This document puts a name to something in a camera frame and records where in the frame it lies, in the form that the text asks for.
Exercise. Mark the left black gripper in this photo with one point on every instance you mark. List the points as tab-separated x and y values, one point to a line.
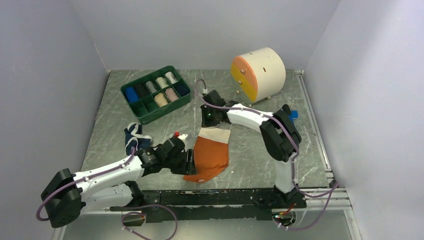
188	167

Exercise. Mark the blue black hand tool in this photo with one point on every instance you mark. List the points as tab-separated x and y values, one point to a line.
292	114

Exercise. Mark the cream rolled underwear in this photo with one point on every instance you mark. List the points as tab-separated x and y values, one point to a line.
162	82

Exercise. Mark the blue rolled underwear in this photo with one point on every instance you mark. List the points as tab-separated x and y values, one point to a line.
131	95

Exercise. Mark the grey rolled underwear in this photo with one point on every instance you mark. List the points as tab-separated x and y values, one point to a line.
151	87

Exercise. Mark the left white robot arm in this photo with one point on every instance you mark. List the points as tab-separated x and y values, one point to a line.
113	186

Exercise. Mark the navy white crumpled underwear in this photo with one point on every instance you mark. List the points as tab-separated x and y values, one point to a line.
134	138

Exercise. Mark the orange cream underwear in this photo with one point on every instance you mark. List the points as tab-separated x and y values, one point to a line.
211	154

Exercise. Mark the round cream drawer cabinet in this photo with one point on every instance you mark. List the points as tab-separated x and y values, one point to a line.
258	75

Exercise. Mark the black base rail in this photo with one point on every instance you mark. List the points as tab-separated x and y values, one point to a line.
239	203

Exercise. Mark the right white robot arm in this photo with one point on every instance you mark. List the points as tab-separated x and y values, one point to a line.
279	134

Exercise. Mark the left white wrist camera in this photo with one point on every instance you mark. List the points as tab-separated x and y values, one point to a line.
183	137

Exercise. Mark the pink rolled underwear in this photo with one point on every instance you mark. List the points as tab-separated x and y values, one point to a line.
171	94

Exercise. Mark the green divided storage tray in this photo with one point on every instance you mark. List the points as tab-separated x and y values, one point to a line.
146	110

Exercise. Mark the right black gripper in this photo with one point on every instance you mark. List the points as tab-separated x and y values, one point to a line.
206	122

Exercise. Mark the beige rolled underwear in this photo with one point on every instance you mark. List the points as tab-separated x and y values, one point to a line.
160	100

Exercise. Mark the white rolled underwear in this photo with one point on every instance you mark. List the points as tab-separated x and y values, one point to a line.
171	77

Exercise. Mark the black rolled underwear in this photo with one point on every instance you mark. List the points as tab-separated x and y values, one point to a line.
141	90

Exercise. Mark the navy rolled underwear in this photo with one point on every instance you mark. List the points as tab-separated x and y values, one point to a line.
182	89

